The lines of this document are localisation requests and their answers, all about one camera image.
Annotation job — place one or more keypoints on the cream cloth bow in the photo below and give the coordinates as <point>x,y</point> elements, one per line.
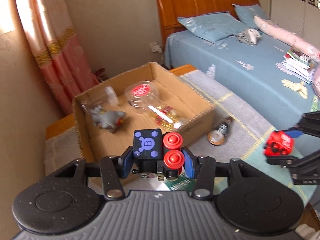
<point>296,86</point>

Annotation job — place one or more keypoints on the wooden bed headboard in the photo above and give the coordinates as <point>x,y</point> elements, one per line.
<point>200,0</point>

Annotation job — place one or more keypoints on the blue floral bed sheet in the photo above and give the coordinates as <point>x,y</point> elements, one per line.
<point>250,80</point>

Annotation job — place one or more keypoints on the red toy car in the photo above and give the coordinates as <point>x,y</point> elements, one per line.
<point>280,142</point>

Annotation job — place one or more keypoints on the grey shark toy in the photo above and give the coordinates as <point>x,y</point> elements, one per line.
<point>107,118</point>

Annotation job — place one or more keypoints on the pink curtain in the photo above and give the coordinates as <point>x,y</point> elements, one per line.
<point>50,42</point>

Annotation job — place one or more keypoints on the white wardrobe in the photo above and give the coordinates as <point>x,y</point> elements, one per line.
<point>287,7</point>

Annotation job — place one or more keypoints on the clear plastic container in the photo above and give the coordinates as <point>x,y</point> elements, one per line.
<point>111,96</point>

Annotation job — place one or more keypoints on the brown cardboard box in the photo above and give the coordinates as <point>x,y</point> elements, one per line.
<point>198,122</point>

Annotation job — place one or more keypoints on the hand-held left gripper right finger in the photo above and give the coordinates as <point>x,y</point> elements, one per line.
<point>188,163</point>

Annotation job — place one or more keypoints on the jar of golden capsules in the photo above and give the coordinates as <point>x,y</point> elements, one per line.
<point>165,116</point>

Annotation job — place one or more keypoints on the clear plastic jar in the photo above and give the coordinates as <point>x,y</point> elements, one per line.
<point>141,91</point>

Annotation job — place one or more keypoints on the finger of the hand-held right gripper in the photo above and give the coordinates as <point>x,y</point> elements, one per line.
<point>310,125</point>
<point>295,161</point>

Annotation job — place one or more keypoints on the white wall socket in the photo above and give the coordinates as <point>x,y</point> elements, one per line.
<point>156,47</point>

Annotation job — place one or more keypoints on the stack of books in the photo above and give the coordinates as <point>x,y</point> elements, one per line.
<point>296,66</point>

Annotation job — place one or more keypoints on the dark brown small bottle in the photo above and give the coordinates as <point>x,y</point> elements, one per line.
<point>220,132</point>

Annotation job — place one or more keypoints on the grey crumpled cloth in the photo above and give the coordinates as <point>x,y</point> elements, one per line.
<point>248,36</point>

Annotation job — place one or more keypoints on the blue floral pillow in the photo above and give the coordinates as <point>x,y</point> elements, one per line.
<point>250,13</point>
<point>212,27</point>

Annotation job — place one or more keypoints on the black toy train red wheels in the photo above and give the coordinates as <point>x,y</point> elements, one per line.
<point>147,145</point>

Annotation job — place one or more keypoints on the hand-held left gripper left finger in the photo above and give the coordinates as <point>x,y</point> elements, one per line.
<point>126,161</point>

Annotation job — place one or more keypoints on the long pink pillow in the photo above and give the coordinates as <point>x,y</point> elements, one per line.
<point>280,31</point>

